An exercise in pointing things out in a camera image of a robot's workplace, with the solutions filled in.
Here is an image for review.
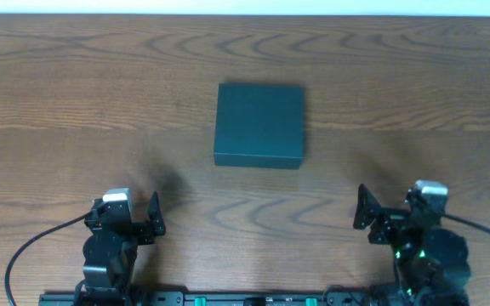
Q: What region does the black gift box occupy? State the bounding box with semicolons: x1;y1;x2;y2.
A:
214;83;305;169

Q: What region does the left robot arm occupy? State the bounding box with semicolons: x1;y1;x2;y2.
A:
72;188;166;305

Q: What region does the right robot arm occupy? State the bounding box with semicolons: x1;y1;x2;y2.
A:
353;180;471;305

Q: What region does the left black cable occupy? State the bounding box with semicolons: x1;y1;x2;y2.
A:
4;212;93;306

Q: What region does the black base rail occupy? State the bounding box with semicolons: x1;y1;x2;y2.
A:
38;291;403;306

